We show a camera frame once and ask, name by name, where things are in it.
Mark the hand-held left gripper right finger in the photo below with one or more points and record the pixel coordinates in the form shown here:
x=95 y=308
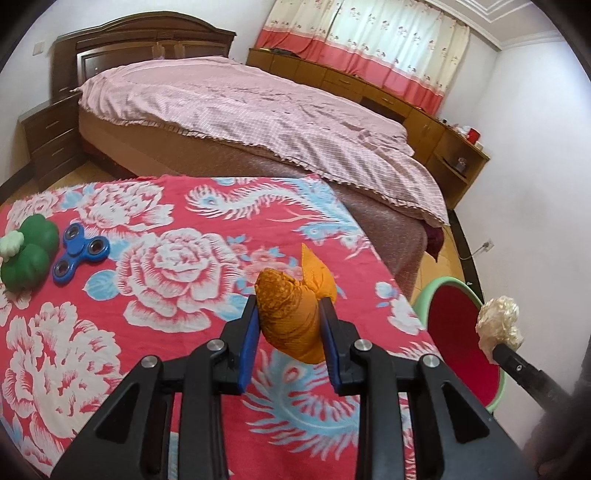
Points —
x=330 y=350

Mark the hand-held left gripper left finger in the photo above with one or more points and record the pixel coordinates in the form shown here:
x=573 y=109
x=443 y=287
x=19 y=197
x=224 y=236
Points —
x=249 y=344

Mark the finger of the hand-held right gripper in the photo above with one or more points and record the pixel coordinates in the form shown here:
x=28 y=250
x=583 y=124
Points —
x=531 y=378

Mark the orange cloth bundle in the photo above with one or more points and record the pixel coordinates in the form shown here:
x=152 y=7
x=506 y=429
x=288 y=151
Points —
x=291 y=314

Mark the cream plastic bag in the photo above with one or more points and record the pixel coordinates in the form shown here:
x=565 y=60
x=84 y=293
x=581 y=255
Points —
x=501 y=323

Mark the red bucket with green rim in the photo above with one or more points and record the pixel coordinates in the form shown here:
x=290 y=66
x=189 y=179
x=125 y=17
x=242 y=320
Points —
x=452 y=332

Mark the red floral tablecloth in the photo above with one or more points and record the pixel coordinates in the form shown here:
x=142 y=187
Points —
x=184 y=277

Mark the blue fidget spinner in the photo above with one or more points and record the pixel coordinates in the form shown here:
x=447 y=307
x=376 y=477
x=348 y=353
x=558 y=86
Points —
x=76 y=251

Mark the green toy pumpkin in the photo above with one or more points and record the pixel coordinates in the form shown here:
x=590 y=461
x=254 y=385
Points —
x=32 y=258

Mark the pink checked bedspread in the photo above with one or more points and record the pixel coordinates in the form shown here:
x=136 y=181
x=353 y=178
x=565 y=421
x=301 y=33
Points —
x=254 y=110

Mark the small red box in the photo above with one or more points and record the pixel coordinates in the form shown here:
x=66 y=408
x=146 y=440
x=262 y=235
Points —
x=473 y=134

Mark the long wooden cabinet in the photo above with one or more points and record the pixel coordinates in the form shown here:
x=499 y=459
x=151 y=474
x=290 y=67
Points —
x=300 y=69

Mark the dark wooden nightstand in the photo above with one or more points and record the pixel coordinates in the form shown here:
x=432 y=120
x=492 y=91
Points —
x=51 y=134

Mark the cream and red curtain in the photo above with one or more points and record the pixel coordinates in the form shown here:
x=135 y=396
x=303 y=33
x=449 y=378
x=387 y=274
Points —
x=369 y=37

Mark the dark wooden bed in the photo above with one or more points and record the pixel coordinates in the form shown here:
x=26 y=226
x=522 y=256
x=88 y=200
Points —
x=138 y=41

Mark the low wall socket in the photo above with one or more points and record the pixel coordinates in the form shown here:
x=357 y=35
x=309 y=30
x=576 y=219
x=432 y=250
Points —
x=485 y=245

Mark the wall light switch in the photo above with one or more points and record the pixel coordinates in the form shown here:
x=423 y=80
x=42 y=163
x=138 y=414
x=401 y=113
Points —
x=39 y=47

